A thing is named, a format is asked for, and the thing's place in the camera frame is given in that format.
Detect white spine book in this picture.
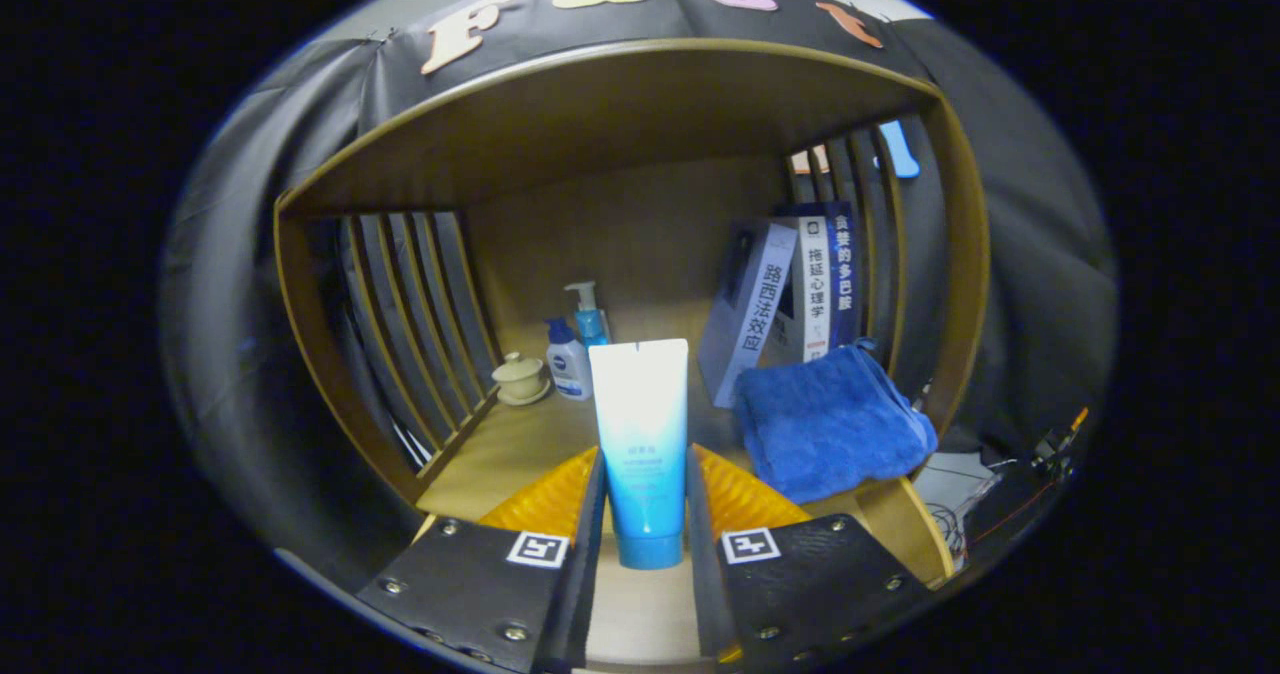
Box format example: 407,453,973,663
797,216,833,363

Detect black equipment with cables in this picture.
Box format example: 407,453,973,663
1000,406,1091,535

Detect folded blue towel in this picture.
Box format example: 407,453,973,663
733,342,939,505

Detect grey leaning book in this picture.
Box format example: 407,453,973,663
697,219,799,410

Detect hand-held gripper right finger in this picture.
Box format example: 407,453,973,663
685,442,941,667

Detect beige lidded teacup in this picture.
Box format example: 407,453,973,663
491,351,552,407

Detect thin black floor cables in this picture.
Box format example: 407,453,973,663
925,454,1001,565

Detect blue and white tube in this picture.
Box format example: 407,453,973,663
588,339,691,571

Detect wooden cabinet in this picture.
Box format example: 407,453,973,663
273,37,991,674

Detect blue pump bottle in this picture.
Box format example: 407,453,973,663
563,280,612,350

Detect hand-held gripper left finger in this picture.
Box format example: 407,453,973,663
355,446,609,674

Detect black backdrop cloth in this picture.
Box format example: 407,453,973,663
160,0,1119,565

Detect white lotion bottle blue cap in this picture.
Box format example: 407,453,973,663
545,316,594,402

